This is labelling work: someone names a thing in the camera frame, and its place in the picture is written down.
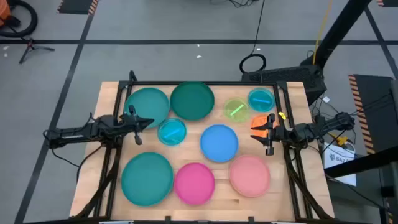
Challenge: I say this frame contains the black tripod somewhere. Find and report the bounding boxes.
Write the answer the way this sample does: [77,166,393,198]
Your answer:
[18,37,56,65]

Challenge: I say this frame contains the magenta plastic plate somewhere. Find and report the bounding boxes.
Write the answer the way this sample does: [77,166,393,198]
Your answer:
[174,162,216,207]

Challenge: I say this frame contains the thick black stand pole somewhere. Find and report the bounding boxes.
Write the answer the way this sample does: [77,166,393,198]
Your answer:
[300,0,373,68]

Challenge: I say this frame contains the large dark green plastic plate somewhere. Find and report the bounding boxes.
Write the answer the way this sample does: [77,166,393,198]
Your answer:
[170,81,216,121]

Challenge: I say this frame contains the black coiled cable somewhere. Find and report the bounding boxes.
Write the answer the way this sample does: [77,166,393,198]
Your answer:
[238,0,267,75]

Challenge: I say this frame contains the blue plastic plate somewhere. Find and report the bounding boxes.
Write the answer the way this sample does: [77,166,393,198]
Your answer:
[200,124,239,163]

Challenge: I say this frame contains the yellow hanging cable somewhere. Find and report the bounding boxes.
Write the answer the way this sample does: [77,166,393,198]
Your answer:
[312,0,334,65]

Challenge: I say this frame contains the black aluminium table frame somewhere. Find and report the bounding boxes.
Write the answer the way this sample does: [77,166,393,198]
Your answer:
[73,70,336,224]

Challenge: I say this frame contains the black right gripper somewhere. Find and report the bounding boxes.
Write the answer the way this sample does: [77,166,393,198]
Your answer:
[251,113,292,156]

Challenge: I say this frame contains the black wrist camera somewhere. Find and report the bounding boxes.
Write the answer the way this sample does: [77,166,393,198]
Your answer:
[275,126,290,141]
[120,113,134,128]

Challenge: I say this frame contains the salmon pink plastic plate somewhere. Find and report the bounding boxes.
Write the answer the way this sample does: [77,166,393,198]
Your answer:
[229,154,271,198]

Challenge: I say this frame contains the small clear green plate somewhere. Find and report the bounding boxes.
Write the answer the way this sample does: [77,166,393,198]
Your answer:
[223,97,251,123]

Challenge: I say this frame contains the black perforated computer case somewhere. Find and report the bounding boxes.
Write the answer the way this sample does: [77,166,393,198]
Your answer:
[241,65,328,106]

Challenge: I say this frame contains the large teal plastic plate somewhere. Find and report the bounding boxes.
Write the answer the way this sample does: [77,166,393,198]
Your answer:
[123,87,171,129]
[121,152,174,207]

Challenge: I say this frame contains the black vacuum hose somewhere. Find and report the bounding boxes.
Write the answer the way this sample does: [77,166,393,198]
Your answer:
[0,0,39,39]

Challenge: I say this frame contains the white cardboard box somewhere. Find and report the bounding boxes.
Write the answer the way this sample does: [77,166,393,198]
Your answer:
[323,142,358,187]

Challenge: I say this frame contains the small clear cyan plate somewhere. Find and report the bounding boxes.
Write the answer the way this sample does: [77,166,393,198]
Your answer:
[247,87,276,113]
[157,117,188,147]

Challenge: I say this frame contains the small clear orange plate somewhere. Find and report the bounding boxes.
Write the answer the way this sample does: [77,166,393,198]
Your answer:
[250,113,279,140]

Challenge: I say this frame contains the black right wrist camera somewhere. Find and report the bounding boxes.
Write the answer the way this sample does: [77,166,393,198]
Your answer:
[275,126,290,141]

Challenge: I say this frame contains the orange vacuum cleaner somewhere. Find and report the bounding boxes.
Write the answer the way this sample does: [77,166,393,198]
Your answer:
[0,0,12,27]

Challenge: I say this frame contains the black metal beam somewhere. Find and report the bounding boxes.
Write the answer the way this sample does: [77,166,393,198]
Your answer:
[323,146,398,178]

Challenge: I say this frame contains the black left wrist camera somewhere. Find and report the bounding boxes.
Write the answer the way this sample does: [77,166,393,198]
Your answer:
[120,113,134,128]

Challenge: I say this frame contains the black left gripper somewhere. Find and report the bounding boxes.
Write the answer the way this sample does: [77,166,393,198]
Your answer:
[119,105,155,146]

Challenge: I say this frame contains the large black hazard-striped mat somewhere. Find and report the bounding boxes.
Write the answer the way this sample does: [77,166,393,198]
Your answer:
[348,73,398,156]

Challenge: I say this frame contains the yellow plug connector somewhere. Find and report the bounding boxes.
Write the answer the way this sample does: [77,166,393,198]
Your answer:
[329,132,349,147]

